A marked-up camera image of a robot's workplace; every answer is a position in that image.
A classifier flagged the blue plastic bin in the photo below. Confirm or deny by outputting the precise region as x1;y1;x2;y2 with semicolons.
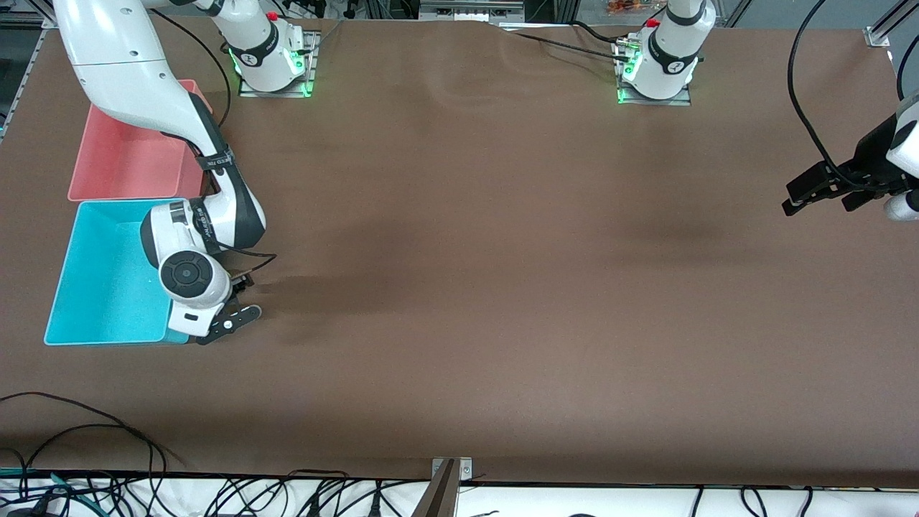
44;199;204;347

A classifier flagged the pink plastic bin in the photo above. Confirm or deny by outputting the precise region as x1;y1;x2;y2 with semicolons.
67;79;216;203

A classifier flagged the brown table cover sheet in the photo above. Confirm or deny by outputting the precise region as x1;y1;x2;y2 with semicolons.
0;13;919;489

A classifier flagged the grey metal bar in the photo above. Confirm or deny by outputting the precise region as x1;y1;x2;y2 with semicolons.
411;460;460;517

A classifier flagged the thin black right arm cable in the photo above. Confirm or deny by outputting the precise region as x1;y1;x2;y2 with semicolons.
215;243;279;279

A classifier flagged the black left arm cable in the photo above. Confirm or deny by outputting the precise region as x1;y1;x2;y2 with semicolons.
788;0;841;173

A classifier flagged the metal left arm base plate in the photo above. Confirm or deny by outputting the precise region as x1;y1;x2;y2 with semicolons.
616;39;692;107

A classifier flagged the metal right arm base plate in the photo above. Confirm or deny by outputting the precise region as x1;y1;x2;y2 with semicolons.
238;30;317;98

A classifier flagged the long black loose cable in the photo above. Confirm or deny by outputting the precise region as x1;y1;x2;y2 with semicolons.
0;391;184;467
18;424;167;496

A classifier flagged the teal cable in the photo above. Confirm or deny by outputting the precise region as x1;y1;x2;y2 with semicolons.
0;467;98;500

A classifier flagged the black cable to arm base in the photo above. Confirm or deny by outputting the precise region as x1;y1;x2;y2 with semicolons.
571;20;622;42
503;27;633;64

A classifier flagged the small silver metal bracket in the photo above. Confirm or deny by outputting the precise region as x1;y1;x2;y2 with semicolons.
431;457;473;480

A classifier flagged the aluminium frame profile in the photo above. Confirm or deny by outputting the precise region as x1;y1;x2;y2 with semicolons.
419;0;525;22

